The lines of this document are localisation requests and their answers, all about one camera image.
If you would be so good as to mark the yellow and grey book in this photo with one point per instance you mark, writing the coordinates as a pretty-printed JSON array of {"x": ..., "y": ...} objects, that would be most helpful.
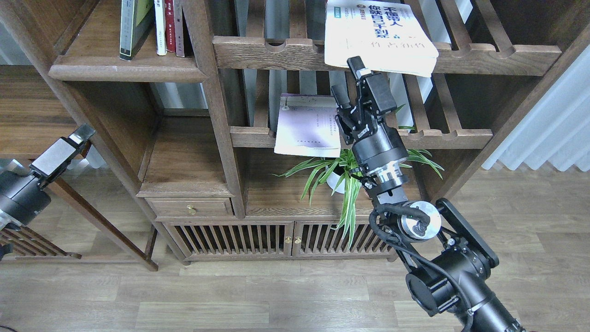
[{"x": 137, "y": 17}]

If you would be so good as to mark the green spider plant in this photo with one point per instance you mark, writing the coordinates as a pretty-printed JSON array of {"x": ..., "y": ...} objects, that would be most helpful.
[{"x": 320, "y": 168}]

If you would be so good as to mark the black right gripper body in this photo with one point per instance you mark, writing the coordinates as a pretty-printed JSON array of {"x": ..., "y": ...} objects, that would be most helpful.
[{"x": 377, "y": 148}]

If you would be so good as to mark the dark wooden bookshelf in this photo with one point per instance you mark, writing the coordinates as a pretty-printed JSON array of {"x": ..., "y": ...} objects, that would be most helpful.
[{"x": 197, "y": 130}]

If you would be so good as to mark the red upright book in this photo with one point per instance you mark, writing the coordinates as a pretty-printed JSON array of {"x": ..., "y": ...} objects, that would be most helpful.
[{"x": 170, "y": 26}]

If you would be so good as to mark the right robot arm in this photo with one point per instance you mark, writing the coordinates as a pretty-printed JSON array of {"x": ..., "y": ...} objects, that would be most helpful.
[{"x": 447, "y": 261}]

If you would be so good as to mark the large white book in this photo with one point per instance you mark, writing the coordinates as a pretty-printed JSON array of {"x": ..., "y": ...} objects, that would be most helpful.
[{"x": 387, "y": 37}]

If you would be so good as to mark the white curtain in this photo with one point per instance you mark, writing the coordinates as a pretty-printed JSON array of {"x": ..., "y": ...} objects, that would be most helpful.
[{"x": 557, "y": 129}]

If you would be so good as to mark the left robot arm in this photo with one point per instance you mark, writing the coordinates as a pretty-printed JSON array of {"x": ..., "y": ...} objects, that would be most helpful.
[{"x": 22, "y": 195}]

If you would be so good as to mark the pale purple book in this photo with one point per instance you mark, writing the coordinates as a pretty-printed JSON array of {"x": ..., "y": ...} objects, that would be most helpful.
[{"x": 307, "y": 126}]

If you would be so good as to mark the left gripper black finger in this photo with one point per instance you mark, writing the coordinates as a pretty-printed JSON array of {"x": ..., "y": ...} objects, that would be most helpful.
[{"x": 53, "y": 162}]

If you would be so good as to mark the white upright book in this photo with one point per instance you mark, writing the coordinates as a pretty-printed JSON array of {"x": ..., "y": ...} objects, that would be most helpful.
[{"x": 159, "y": 18}]

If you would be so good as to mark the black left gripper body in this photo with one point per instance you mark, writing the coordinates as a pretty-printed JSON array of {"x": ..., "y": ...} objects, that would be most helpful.
[{"x": 21, "y": 200}]

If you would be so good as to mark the grey upright book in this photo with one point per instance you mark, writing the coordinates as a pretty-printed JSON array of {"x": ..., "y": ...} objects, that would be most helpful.
[{"x": 178, "y": 29}]

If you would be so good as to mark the white plant pot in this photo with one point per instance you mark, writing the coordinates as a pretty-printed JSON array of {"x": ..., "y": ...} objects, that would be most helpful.
[{"x": 334, "y": 180}]

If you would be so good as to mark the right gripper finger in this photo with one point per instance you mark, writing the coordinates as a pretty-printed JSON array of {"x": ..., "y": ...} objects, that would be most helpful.
[
  {"x": 374, "y": 94},
  {"x": 340, "y": 93}
]

